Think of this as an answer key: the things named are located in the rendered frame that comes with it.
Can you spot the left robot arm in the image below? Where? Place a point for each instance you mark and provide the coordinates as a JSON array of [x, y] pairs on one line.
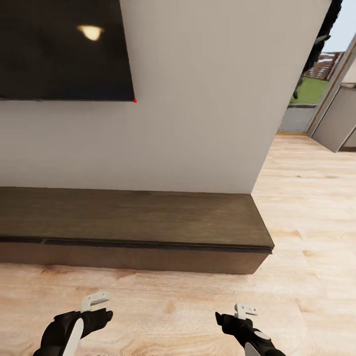
[[62, 336]]

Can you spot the wall mounted tv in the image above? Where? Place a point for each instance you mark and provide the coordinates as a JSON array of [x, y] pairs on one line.
[[64, 50]]

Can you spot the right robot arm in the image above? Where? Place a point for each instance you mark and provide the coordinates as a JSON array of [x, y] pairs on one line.
[[255, 342]]

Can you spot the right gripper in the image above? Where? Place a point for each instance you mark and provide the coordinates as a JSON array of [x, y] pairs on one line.
[[230, 324]]

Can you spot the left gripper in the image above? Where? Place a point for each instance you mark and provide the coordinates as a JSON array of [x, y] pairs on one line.
[[97, 320]]

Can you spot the cabinet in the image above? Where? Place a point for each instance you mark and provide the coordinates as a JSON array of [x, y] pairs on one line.
[[155, 230]]

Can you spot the fixed window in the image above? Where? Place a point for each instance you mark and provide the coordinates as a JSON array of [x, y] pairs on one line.
[[333, 47]]

